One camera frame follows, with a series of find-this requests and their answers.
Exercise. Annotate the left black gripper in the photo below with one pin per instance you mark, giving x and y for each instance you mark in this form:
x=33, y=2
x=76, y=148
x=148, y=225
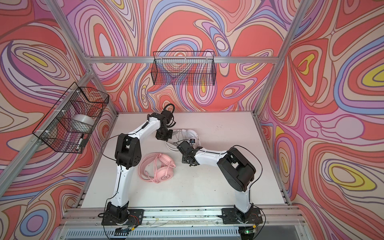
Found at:
x=169, y=137

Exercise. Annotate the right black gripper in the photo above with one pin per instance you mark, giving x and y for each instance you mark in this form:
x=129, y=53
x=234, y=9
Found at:
x=184, y=159

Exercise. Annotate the white headphones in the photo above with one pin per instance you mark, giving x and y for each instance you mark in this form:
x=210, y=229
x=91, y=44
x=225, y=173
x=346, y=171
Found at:
x=180, y=135

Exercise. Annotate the pink cat-ear headphones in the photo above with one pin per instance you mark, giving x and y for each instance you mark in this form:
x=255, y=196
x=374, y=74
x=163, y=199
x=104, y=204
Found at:
x=163, y=168

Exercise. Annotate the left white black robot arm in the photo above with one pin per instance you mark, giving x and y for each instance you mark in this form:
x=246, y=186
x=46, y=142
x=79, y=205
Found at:
x=128, y=155

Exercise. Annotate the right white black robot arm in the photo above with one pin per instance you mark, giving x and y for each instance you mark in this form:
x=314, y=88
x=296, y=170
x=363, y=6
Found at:
x=238, y=171

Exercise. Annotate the white tape roll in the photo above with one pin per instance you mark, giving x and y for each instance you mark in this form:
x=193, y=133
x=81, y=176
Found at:
x=82, y=123

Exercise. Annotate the black marker in basket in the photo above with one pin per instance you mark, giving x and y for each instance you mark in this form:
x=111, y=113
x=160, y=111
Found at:
x=81, y=144

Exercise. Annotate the black wire basket back wall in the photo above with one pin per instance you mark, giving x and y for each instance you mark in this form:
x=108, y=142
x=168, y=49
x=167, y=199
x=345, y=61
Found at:
x=184, y=68

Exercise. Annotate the black wire basket wall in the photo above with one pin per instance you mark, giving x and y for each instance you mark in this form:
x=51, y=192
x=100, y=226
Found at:
x=57, y=132
x=184, y=68

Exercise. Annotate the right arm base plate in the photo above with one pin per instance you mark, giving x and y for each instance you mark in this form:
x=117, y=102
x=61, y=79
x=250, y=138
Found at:
x=235, y=216

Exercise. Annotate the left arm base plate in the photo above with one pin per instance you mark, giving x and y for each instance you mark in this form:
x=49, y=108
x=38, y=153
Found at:
x=131, y=218

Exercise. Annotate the black wire basket left wall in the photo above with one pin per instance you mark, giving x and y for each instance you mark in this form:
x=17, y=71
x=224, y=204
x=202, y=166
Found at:
x=57, y=132

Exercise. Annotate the aluminium front rail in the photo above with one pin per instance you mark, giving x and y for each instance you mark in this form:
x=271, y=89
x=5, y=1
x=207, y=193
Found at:
x=203, y=216

